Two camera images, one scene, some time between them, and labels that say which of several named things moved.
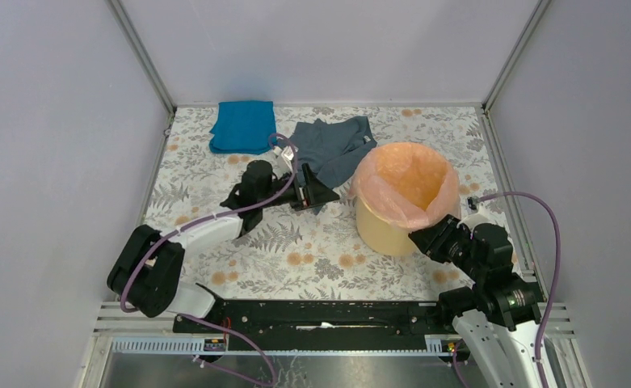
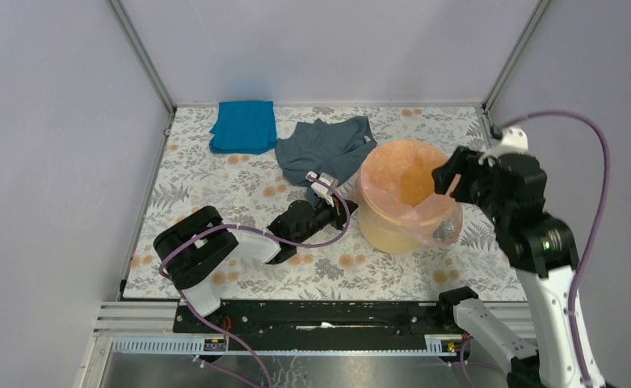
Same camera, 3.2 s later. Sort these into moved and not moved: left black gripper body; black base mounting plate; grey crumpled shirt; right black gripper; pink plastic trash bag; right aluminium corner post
Moved: right black gripper; left black gripper body
Not moved: black base mounting plate; grey crumpled shirt; right aluminium corner post; pink plastic trash bag
